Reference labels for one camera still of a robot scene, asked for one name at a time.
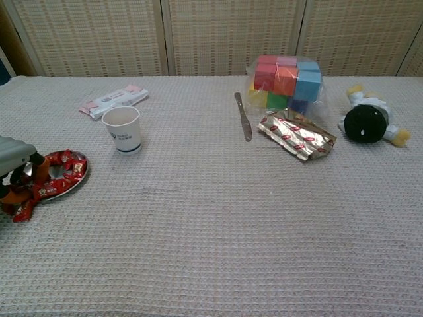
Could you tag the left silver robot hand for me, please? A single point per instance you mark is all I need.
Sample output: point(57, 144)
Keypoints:
point(13, 155)

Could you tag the metal bowl of red candies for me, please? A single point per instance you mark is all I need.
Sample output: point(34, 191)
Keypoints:
point(59, 171)

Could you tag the white paper cup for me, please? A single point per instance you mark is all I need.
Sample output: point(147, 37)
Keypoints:
point(127, 138)

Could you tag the brown wooden board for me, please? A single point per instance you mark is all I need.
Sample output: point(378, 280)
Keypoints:
point(13, 43)

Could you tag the pink white wet wipes pack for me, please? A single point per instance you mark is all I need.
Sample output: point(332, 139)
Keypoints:
point(112, 99)

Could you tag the bamboo folding screen panel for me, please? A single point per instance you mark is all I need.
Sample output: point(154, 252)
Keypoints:
point(231, 36)
point(92, 36)
point(414, 62)
point(357, 36)

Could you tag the beige waffle tablecloth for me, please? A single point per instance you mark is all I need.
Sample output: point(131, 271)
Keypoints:
point(211, 231)

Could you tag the metal butter knife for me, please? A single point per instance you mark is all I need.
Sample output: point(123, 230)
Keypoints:
point(244, 119)

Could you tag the yellow cube block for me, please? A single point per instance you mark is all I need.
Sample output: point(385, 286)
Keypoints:
point(257, 98)

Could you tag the red cube block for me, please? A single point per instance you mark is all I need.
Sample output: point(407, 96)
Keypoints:
point(264, 77)
point(268, 60)

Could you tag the green cube block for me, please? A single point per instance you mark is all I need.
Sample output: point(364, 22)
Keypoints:
point(278, 101)

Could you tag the orange cube block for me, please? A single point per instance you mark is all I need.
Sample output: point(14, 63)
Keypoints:
point(285, 82)

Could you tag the gold foil snack wrapper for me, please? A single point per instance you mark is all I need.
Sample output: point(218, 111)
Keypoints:
point(297, 135)

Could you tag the pink cube block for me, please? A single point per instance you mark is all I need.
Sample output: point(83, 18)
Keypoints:
point(287, 61)

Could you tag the dark blue cube block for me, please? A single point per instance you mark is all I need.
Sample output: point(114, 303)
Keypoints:
point(298, 105)

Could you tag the light blue cube block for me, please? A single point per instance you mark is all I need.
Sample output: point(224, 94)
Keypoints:
point(308, 86)
point(308, 66)

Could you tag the clear plastic bag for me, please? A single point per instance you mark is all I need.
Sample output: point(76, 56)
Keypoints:
point(319, 107)

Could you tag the black-headed plush doll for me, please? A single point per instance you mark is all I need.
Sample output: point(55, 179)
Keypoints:
point(363, 123)

